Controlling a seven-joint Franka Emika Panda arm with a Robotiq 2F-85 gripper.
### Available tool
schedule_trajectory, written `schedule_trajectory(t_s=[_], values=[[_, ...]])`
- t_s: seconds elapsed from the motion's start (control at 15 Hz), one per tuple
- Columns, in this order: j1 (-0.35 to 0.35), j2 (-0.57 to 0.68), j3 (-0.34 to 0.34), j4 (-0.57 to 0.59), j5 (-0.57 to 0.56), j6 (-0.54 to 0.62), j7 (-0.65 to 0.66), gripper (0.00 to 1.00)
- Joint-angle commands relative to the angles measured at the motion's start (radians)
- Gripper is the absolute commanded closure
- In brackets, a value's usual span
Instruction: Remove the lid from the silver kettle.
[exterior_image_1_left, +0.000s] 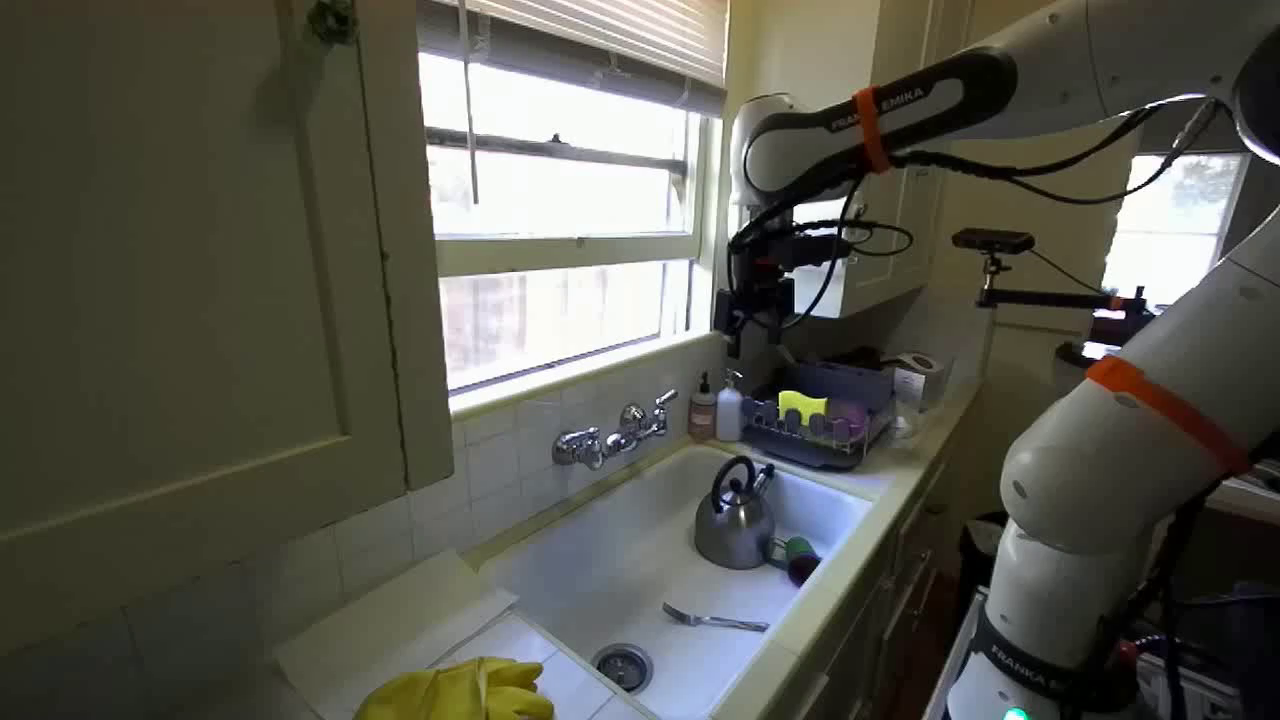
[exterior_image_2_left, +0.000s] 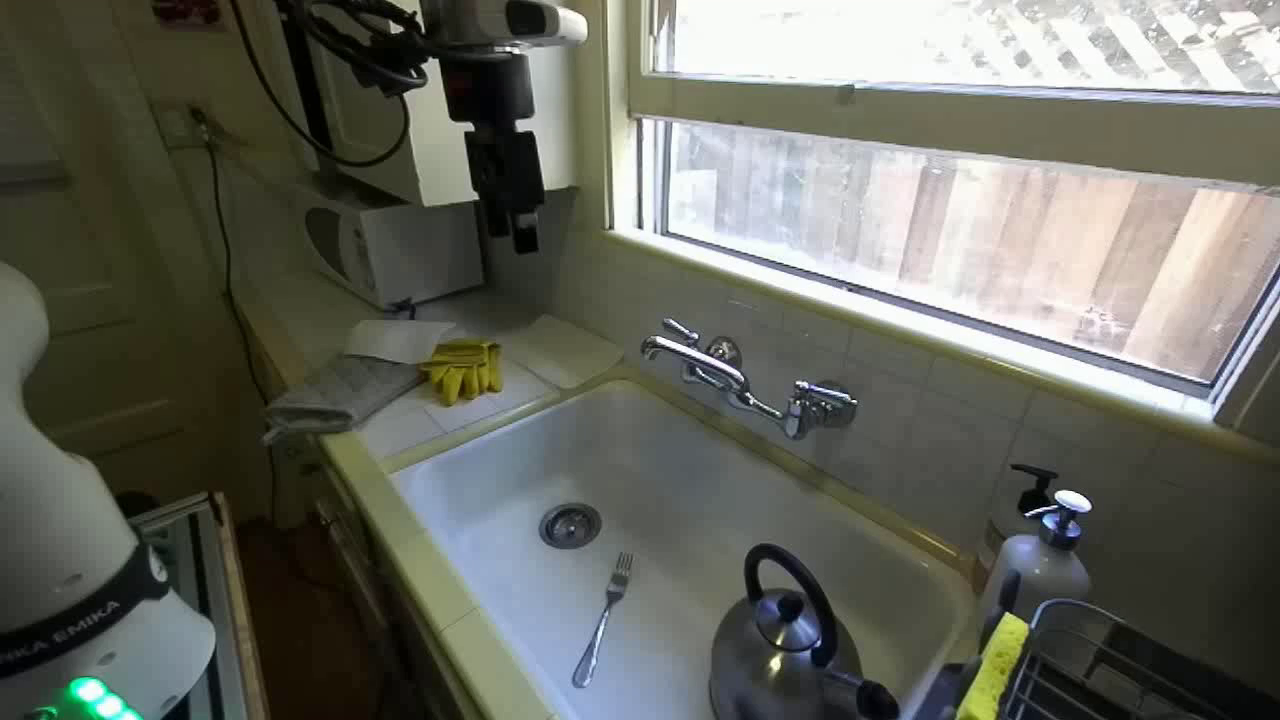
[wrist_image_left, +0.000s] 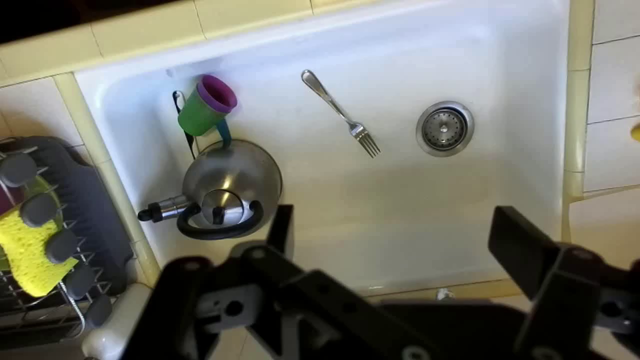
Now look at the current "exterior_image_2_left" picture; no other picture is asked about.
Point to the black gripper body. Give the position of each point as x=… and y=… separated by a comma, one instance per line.
x=483, y=89

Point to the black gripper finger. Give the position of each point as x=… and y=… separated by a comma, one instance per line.
x=530, y=201
x=488, y=181

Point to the silver kettle lid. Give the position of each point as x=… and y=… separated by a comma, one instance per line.
x=790, y=626

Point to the white toaster appliance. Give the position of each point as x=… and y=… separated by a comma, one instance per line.
x=407, y=253

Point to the yellow rubber gloves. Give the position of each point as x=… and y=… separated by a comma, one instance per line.
x=464, y=369

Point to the gray folded towel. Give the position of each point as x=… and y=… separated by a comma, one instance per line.
x=335, y=393

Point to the white sink basin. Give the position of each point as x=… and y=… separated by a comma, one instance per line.
x=667, y=464

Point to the metal sink drain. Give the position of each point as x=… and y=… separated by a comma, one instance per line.
x=570, y=526

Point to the silver fork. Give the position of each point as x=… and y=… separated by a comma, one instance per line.
x=600, y=622

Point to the cream lower counter cabinets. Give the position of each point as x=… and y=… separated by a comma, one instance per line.
x=384, y=613

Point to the metal framed stand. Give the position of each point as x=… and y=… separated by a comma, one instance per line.
x=201, y=602

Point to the dark pump bottle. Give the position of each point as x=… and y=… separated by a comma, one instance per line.
x=1035, y=482

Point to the clear soap dispenser bottle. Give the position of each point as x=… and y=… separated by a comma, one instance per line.
x=1041, y=570

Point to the yellow sponge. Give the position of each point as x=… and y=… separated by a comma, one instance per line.
x=993, y=664

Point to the metal dish rack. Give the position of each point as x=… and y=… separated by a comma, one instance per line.
x=1133, y=664

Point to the chrome wall faucet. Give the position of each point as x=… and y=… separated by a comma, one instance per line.
x=724, y=369

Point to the kitchen window with cream frame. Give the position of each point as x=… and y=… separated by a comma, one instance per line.
x=960, y=214

